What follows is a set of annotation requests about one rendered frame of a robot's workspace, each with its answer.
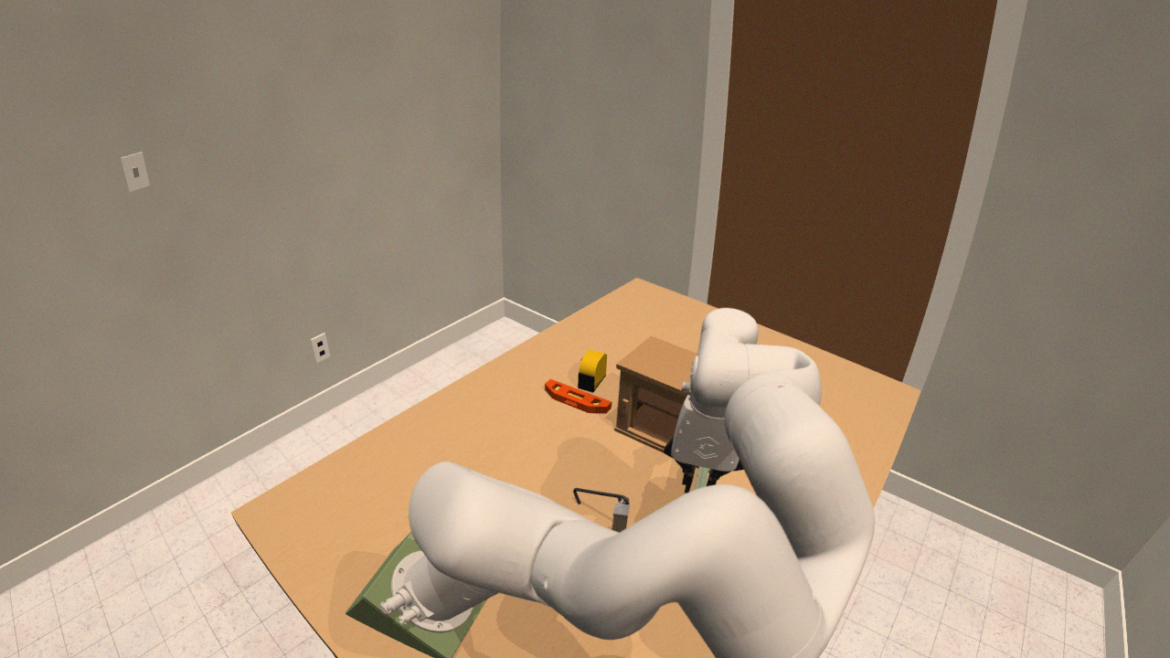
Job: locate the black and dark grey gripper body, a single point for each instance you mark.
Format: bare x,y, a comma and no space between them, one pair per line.
702,441

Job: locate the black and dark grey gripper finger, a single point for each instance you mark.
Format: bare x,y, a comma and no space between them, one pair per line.
714,474
688,469

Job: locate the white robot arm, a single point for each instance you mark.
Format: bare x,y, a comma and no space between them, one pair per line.
718,551

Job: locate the small brown wooden cabinet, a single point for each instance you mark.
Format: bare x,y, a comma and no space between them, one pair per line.
652,374

